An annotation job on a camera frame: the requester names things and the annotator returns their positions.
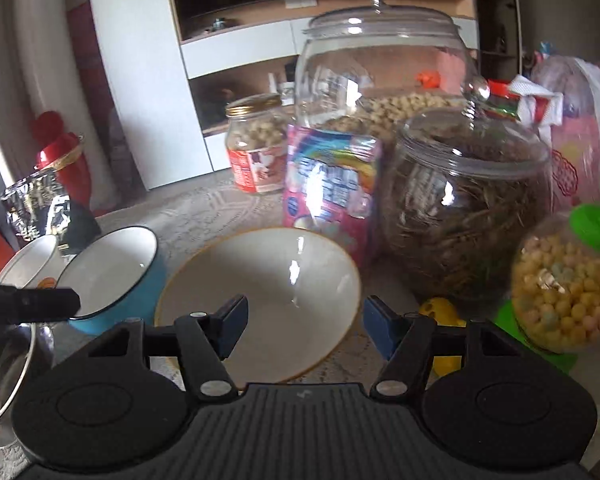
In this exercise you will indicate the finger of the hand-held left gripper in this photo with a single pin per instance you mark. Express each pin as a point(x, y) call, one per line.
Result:
point(35, 302)

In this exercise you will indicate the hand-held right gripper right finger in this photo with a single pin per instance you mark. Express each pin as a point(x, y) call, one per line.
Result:
point(377, 330)

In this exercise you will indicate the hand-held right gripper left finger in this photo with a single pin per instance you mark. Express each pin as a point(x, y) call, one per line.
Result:
point(232, 325)

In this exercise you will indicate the white bowl with orange print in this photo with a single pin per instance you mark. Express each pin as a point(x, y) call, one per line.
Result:
point(27, 262)

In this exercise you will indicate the beige bowl with yellow rim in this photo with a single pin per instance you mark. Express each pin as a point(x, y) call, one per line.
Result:
point(280, 300)

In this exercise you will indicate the yellow rubber duck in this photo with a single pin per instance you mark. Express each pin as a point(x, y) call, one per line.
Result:
point(442, 312)

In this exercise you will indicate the black snack bag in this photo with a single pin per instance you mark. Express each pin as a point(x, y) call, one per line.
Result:
point(35, 205)

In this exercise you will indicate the white lace tablecloth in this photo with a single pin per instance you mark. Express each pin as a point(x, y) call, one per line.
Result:
point(205, 210)

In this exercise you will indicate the green plastic lid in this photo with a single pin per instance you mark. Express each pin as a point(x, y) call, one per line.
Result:
point(510, 327)

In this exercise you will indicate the glass jar with dried herbs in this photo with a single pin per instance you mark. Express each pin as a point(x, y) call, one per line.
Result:
point(460, 210)

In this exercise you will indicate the pink marshmallow bag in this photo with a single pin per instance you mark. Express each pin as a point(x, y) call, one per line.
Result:
point(330, 185)

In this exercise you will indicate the small jar with gold lid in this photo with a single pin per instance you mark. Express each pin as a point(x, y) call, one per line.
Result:
point(257, 152)

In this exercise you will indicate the plastic jar with green lid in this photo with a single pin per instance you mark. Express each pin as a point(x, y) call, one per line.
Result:
point(565, 285)

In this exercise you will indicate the white cabinet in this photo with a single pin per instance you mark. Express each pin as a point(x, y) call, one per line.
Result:
point(145, 85)

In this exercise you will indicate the small orange toy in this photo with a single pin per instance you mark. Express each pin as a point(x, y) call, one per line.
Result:
point(427, 78)

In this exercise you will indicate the large glass jar with peanuts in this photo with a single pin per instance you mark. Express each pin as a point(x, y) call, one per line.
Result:
point(380, 60)

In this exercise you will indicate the red and white packet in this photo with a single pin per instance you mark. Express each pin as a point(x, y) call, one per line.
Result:
point(525, 102)

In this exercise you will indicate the pink plastic bag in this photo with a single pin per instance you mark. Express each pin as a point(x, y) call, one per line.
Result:
point(590, 135)

